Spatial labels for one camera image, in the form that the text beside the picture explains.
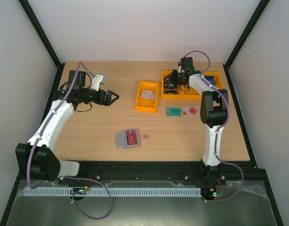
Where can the yellow bin with beige cards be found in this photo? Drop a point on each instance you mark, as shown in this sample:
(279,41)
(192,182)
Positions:
(145,105)

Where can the white slotted cable duct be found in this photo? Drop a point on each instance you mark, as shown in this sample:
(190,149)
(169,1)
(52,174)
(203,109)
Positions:
(114,192)

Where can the blue card stack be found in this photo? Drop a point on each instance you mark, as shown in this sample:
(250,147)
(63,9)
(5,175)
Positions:
(209,80)

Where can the teal card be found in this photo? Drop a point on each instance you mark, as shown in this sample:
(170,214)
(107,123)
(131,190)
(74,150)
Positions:
(173,111)

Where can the yellow bin with black cards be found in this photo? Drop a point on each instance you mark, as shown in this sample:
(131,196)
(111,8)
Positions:
(178,95)

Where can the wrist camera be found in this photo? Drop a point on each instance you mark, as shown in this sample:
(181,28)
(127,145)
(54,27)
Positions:
(97,80)
(180,68)

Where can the yellow bin with red cards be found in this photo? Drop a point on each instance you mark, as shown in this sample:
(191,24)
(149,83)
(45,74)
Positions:
(186,90)

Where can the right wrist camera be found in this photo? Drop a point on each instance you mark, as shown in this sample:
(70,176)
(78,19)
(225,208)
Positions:
(180,68)

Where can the white card with red circles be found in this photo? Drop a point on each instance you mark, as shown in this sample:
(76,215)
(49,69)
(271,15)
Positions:
(190,110)

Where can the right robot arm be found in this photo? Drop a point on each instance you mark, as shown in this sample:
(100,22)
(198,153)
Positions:
(214,113)

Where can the right black frame post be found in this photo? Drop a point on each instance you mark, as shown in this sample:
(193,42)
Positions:
(246,32)

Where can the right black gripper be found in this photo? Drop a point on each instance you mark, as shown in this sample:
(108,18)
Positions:
(171,80)

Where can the black frame post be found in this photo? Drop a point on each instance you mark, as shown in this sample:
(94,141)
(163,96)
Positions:
(40,31)
(246,32)

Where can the left black frame post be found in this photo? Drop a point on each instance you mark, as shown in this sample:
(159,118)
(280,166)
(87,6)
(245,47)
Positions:
(40,31)

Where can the yellow bin with blue cards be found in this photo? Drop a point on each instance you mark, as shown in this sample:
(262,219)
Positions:
(218,82)

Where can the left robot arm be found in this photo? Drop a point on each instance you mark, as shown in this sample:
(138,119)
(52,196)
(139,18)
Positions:
(36,158)

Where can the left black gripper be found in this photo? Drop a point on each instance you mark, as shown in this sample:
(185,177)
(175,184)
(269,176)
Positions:
(107,101)

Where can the red VIP card in holder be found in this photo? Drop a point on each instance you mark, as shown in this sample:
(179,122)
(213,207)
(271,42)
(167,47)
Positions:
(132,137)

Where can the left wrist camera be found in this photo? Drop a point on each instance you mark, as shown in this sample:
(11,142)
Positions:
(97,80)

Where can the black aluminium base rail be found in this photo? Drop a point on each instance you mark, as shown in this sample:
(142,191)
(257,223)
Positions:
(190,173)

